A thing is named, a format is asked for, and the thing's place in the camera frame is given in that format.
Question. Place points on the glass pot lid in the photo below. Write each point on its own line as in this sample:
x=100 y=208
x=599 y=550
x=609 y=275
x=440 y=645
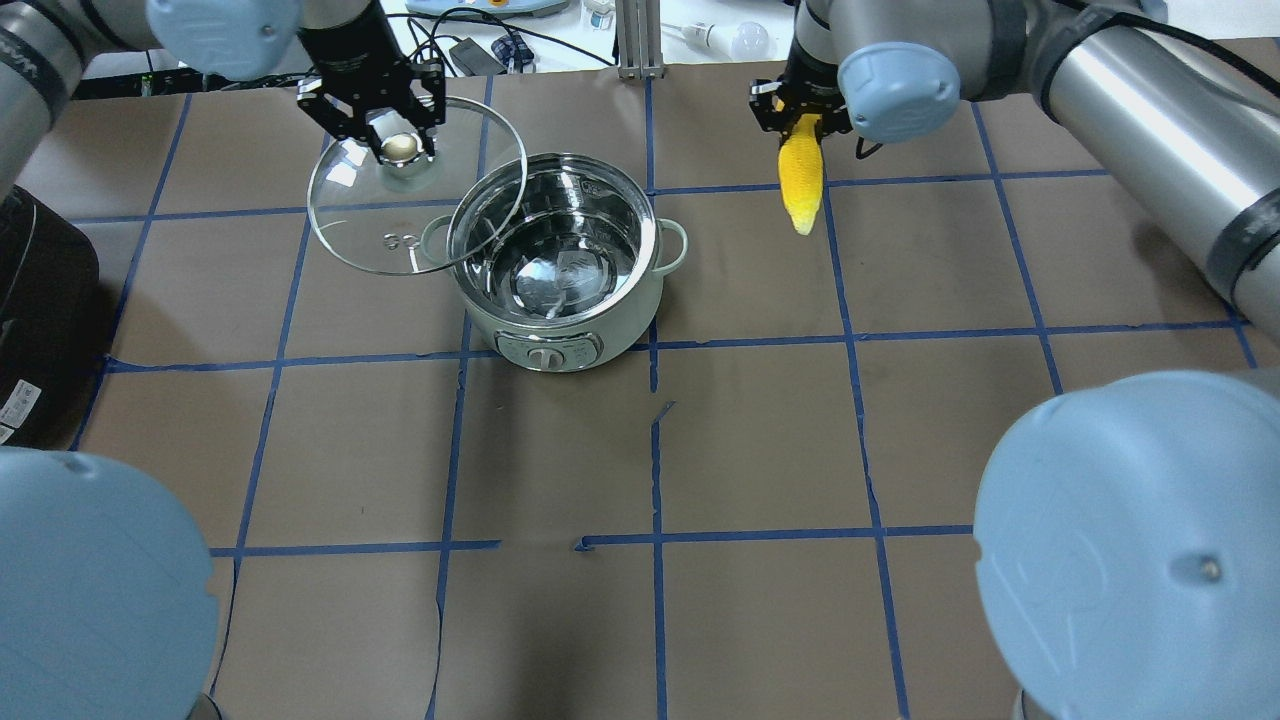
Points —
x=411 y=204

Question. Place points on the yellow toy corn cob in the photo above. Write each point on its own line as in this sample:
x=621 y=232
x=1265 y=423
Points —
x=800 y=169

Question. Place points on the aluminium frame post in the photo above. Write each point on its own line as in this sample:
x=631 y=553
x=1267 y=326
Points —
x=638 y=39

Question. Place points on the pale green electric pot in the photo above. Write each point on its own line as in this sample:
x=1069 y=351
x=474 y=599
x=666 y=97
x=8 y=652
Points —
x=560 y=260

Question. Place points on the black power adapter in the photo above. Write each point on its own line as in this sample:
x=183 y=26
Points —
x=469 y=59

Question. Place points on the dark grey rice cooker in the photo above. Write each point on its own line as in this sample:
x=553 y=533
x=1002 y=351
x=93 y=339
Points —
x=50 y=300

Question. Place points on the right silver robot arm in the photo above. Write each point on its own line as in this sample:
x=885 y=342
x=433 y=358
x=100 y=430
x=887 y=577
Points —
x=769 y=516

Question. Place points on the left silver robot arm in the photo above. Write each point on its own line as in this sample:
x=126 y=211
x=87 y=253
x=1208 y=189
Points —
x=105 y=608

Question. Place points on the white light bulb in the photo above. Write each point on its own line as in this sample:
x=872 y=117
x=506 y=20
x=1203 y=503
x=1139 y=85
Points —
x=745 y=41

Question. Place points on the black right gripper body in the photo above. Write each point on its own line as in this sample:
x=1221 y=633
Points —
x=812 y=74

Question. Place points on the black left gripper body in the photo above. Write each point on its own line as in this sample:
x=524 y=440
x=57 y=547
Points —
x=349 y=52

